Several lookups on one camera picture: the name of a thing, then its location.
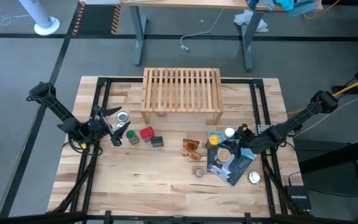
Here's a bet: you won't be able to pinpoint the thin yellow cable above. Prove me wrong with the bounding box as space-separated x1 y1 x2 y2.
303 0 341 19

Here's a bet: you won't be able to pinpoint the green jar white lid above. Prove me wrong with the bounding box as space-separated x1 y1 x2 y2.
126 129 140 146

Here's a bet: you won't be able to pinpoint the hazard striped floor mat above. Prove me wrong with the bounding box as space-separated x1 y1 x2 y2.
72 3 122 35

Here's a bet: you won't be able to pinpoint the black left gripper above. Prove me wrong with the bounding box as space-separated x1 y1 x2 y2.
68 105 132 147

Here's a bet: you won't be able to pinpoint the orange taco seasoning packet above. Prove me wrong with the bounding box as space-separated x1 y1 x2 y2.
182 138 201 150
186 149 204 161

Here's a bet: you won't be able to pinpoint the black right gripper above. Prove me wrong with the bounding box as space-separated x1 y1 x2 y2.
228 123 262 159

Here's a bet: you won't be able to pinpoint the blue Yellowstone book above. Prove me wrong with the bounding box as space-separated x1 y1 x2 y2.
207 130 229 147
206 144 257 187

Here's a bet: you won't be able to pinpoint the pale grey cable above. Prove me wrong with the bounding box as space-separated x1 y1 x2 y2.
309 95 358 128

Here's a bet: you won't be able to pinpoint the wooden slatted shelf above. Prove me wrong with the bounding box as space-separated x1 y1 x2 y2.
140 67 225 125

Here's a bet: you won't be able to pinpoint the black aluminium table frame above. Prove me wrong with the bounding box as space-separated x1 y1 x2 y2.
47 77 312 224

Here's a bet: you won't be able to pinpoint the white cable with plug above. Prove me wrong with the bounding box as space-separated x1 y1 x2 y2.
180 8 224 53

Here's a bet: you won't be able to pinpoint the black Netgear network switch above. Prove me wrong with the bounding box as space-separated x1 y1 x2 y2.
284 185 312 211

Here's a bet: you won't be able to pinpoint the pile of clothes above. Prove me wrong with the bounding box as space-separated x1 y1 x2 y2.
246 0 318 18

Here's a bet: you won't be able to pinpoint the black metal stand beam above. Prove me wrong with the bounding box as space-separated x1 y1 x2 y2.
293 138 358 224

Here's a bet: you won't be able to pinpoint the grey metal bracket plate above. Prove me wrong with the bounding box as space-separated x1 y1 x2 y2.
257 124 272 135

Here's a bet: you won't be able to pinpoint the white rag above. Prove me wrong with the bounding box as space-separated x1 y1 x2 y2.
233 9 269 34

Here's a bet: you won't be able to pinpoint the red smoked paprika tin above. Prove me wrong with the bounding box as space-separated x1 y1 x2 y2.
139 126 155 143

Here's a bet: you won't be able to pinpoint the wooden desk grey legs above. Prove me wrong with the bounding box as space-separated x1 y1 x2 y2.
78 0 324 73

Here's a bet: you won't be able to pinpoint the chili crunch jar yellow lid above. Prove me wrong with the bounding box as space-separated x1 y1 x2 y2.
206 134 220 150

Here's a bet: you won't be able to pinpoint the green black pepper tin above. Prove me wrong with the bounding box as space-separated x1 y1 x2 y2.
150 136 165 148

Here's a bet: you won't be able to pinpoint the thick yellow cable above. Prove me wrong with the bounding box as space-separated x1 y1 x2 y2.
287 74 358 116

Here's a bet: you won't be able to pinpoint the furikake jar tan lid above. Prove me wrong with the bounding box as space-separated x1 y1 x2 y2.
216 147 232 164

